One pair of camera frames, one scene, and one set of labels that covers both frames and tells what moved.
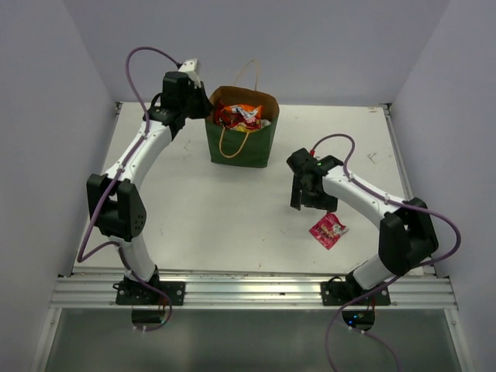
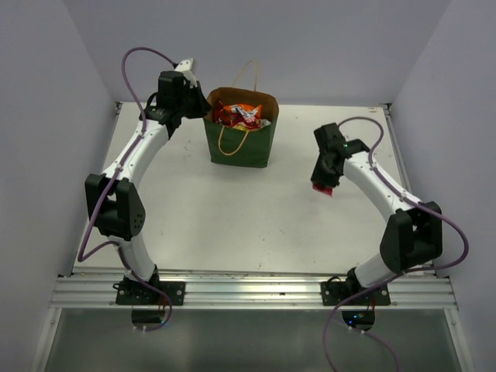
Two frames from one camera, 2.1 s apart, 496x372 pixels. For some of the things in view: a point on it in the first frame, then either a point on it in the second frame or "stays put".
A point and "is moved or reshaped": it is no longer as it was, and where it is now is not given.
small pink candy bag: x=328 y=230 is moved or reshaped
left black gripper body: x=187 y=105 stays put
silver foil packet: x=265 y=122 stays put
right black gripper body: x=304 y=186 → x=324 y=176
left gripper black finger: x=202 y=106 stays put
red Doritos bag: x=223 y=114 stays put
